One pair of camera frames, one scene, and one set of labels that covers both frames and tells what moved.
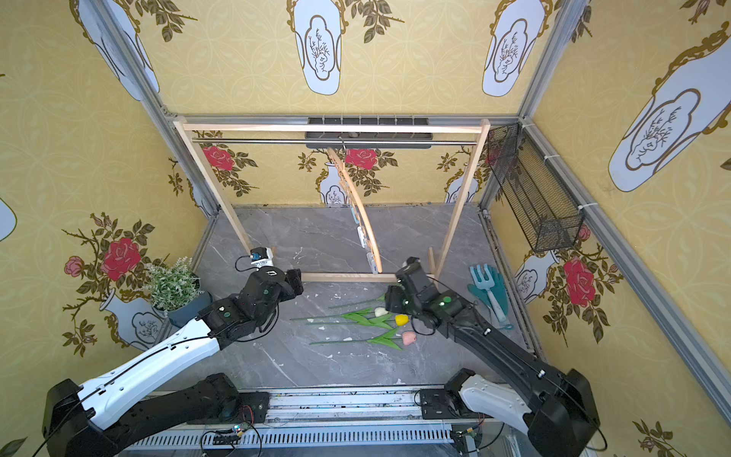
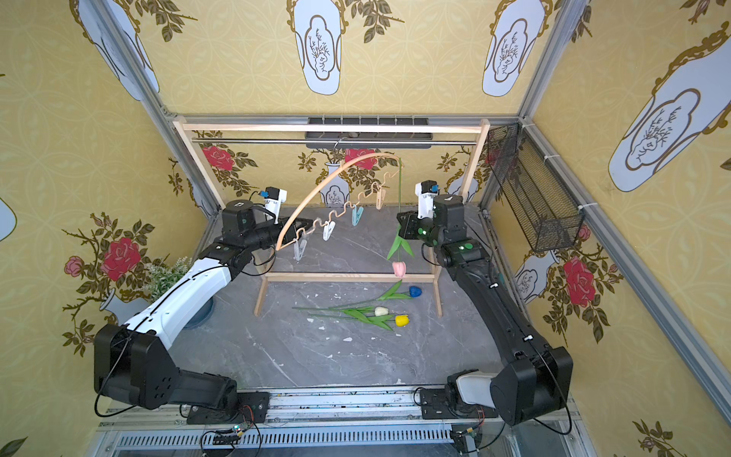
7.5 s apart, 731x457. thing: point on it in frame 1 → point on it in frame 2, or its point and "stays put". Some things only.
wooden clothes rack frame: x=187 y=126 stays put
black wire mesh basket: x=545 y=211 stays put
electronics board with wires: x=230 y=436 stays put
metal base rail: x=341 y=419 stays put
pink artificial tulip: x=408 y=338 → x=399 y=268
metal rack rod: x=334 y=141 stays put
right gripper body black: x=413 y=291 → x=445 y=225
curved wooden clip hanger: x=365 y=234 → x=300 y=243
